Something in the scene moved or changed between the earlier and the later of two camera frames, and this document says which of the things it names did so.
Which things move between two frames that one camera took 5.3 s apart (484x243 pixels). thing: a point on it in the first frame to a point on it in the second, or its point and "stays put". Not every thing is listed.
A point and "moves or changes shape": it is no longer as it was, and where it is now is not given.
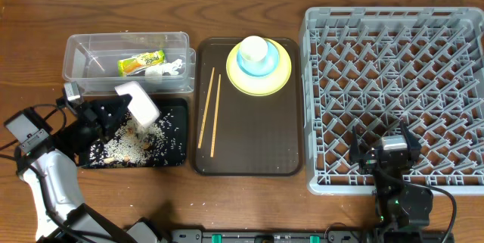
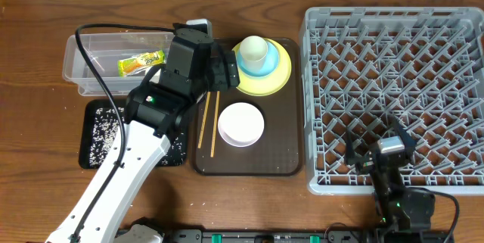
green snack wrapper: (133, 63) stays put
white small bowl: (141, 107) moves or changes shape
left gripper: (84, 117) to (221, 68)
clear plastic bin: (161, 62) stays put
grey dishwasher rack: (376, 68) stays put
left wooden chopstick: (207, 104) stays put
